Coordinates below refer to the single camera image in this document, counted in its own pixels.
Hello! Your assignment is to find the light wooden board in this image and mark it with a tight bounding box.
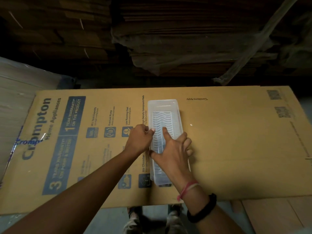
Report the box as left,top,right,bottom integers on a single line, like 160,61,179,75
241,195,312,234

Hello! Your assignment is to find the clear plastic film strip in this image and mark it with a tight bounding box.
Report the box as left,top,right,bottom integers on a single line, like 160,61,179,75
212,0,302,86

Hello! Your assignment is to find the person's right shoe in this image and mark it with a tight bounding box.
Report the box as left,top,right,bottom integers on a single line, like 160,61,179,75
165,204,188,234

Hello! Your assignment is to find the person's right forearm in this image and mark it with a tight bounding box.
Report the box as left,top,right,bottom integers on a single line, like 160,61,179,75
171,180,245,234

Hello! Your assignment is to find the person's left hand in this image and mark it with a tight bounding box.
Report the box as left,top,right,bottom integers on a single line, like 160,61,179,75
124,124,156,157

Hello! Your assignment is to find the black wrist band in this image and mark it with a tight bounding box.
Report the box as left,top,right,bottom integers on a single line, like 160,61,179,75
187,193,217,223

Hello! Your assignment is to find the stack of brown cardboard sheets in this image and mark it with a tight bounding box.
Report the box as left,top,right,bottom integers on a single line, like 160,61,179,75
0,0,115,69

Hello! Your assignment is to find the clear plastic tray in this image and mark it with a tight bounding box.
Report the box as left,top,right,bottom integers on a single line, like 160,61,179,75
147,99,184,187

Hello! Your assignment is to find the person's left forearm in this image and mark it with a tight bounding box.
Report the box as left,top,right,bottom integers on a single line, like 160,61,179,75
0,150,140,234

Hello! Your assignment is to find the pale plastic-wrapped board stack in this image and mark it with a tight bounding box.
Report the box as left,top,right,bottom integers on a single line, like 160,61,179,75
0,57,75,183

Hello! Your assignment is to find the person's shoe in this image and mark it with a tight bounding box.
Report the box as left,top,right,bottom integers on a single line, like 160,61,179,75
165,204,188,234
123,206,143,234

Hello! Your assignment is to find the person's left shoe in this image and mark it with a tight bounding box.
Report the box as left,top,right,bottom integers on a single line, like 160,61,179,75
123,206,143,234

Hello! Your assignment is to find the plastic-wrapped cardboard sheet stack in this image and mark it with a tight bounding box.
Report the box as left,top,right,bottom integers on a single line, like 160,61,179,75
111,0,312,86

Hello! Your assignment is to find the person's right hand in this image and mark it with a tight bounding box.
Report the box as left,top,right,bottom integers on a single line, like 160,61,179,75
150,127,195,187

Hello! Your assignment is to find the pink thread bracelet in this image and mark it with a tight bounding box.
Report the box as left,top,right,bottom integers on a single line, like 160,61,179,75
177,180,200,202

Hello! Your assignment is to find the printed flat cardboard box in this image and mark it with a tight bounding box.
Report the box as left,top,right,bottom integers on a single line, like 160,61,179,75
0,86,312,215

